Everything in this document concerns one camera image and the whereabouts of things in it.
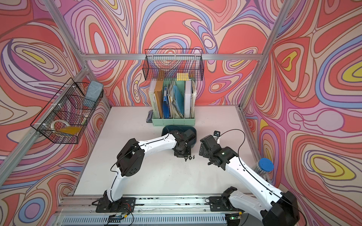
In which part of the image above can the teal plastic storage tray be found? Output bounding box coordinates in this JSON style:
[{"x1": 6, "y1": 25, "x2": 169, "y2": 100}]
[{"x1": 161, "y1": 125, "x2": 197, "y2": 148}]

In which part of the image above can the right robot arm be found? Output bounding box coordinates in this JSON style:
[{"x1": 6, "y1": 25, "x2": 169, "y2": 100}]
[{"x1": 200, "y1": 135, "x2": 300, "y2": 226}]

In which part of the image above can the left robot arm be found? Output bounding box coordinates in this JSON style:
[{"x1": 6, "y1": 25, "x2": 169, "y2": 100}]
[{"x1": 92, "y1": 129, "x2": 197, "y2": 213}]

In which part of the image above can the blue folder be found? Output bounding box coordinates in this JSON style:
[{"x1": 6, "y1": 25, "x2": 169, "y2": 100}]
[{"x1": 162, "y1": 94, "x2": 171, "y2": 119}]

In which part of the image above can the grey stapler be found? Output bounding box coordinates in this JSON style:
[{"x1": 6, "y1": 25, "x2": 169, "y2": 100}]
[{"x1": 146, "y1": 110, "x2": 153, "y2": 123}]

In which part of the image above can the mint green file organizer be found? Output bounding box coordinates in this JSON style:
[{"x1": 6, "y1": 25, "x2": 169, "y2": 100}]
[{"x1": 148, "y1": 81, "x2": 197, "y2": 126}]

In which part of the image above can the blue lid clear jar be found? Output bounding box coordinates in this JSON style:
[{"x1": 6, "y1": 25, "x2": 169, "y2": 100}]
[{"x1": 252, "y1": 158, "x2": 274, "y2": 177}]

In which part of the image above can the brown folder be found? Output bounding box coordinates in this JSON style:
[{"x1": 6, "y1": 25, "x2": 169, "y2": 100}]
[{"x1": 154, "y1": 80, "x2": 164, "y2": 119}]

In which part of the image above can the white binder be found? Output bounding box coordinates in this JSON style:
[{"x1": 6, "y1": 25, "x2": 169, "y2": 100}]
[{"x1": 184, "y1": 81, "x2": 192, "y2": 118}]

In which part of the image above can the yellow sticky note pad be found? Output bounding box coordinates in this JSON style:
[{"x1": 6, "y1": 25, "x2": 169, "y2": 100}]
[{"x1": 176, "y1": 73, "x2": 189, "y2": 81}]

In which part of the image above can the grey blue sponge block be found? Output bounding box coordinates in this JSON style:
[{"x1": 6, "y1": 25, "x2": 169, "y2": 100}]
[{"x1": 85, "y1": 81, "x2": 104, "y2": 102}]

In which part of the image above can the yellow pad in basket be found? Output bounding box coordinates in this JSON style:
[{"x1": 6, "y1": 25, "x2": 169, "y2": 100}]
[{"x1": 58, "y1": 126, "x2": 82, "y2": 136}]

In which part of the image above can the white tape roll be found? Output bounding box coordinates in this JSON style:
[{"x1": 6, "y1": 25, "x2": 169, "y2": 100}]
[{"x1": 51, "y1": 120, "x2": 70, "y2": 131}]

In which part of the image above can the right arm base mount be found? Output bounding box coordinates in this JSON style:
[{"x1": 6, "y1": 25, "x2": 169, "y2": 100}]
[{"x1": 206, "y1": 186, "x2": 242, "y2": 212}]

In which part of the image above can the aluminium front rail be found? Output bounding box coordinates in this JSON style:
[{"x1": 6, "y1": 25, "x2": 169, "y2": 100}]
[{"x1": 46, "y1": 193, "x2": 298, "y2": 226}]

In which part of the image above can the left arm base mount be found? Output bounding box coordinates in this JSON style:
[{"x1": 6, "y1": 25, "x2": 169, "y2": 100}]
[{"x1": 91, "y1": 196, "x2": 136, "y2": 213}]

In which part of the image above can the black wire basket back wall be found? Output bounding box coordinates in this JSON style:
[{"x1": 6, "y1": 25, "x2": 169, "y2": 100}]
[{"x1": 142, "y1": 48, "x2": 205, "y2": 81}]

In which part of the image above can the black wire basket wall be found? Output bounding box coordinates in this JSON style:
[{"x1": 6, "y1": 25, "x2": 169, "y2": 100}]
[
  {"x1": 31, "y1": 78, "x2": 104, "y2": 144},
  {"x1": 142, "y1": 48, "x2": 205, "y2": 81}
]

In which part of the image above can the black wire basket left wall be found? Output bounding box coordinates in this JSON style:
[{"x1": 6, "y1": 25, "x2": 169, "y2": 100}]
[{"x1": 31, "y1": 78, "x2": 104, "y2": 144}]

